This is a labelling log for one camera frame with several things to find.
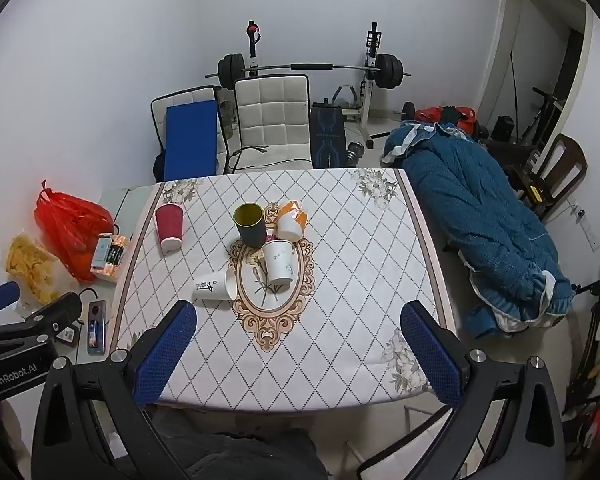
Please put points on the red paper cup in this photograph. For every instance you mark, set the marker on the red paper cup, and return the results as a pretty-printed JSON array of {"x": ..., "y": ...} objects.
[{"x": 170, "y": 225}]

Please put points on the barbell with black plates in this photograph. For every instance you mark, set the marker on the barbell with black plates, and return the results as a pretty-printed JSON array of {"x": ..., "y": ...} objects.
[{"x": 387, "y": 71}]

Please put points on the blue quilt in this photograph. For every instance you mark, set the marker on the blue quilt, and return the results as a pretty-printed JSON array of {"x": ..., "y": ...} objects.
[{"x": 470, "y": 210}]

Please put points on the dark green cup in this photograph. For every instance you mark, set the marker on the dark green cup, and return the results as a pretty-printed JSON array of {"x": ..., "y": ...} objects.
[{"x": 252, "y": 235}]

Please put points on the diamond patterned tablecloth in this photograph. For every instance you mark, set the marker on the diamond patterned tablecloth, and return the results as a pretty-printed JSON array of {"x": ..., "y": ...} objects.
[{"x": 340, "y": 285}]

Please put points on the black exercise machine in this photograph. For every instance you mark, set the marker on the black exercise machine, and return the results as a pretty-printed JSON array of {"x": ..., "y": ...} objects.
[{"x": 542, "y": 120}]

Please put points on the white door frame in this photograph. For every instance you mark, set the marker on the white door frame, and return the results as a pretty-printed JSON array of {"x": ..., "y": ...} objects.
[{"x": 500, "y": 35}]

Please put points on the person's dark pants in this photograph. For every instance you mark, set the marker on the person's dark pants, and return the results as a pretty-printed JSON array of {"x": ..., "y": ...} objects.
[{"x": 240, "y": 452}]

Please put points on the white barbell rack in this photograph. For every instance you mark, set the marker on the white barbell rack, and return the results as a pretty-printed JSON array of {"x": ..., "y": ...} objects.
[{"x": 370, "y": 95}]

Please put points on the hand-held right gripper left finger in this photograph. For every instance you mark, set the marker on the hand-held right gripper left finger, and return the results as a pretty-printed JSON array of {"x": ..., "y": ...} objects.
[{"x": 164, "y": 357}]

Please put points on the blue cushion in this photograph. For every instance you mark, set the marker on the blue cushion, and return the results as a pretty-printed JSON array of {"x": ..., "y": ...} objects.
[{"x": 191, "y": 140}]

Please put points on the yellow plastic bag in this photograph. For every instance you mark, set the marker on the yellow plastic bag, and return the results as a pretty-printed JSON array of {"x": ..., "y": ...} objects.
[{"x": 30, "y": 265}]

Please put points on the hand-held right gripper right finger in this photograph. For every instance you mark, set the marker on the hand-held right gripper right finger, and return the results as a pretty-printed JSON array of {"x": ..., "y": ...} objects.
[{"x": 432, "y": 357}]

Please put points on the black weight bench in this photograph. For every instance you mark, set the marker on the black weight bench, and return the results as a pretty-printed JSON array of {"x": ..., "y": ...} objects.
[{"x": 327, "y": 135}]

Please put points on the dark green packet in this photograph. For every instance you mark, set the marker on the dark green packet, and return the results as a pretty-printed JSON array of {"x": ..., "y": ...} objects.
[{"x": 119, "y": 252}]

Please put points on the white wall power strip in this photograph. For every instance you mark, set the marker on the white wall power strip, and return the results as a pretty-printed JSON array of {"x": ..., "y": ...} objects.
[{"x": 586, "y": 227}]

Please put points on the white cup with bird print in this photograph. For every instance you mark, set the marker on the white cup with bird print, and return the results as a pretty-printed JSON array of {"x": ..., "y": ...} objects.
[{"x": 279, "y": 265}]

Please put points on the orange and white paper cup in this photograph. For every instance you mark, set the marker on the orange and white paper cup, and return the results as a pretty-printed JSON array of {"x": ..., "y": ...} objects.
[{"x": 290, "y": 227}]

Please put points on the red plastic bag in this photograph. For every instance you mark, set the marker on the red plastic bag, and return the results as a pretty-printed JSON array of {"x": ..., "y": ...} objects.
[{"x": 65, "y": 225}]

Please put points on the brown wooden chair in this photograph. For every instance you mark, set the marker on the brown wooden chair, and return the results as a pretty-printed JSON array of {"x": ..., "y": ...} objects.
[{"x": 566, "y": 160}]

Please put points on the black phone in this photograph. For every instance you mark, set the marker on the black phone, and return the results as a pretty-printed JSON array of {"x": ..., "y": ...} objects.
[{"x": 95, "y": 330}]

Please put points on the black tripod stand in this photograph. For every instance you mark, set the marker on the black tripod stand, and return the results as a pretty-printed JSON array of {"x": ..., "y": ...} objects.
[{"x": 592, "y": 330}]

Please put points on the white cup with red print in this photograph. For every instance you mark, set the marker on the white cup with red print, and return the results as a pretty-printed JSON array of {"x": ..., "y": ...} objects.
[{"x": 210, "y": 285}]

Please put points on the white padded chair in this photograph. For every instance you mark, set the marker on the white padded chair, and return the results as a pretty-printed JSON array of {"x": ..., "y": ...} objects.
[
  {"x": 190, "y": 94},
  {"x": 272, "y": 120}
]

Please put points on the grey dumbbell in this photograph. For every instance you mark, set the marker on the grey dumbbell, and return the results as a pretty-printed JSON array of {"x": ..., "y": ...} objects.
[{"x": 355, "y": 152}]

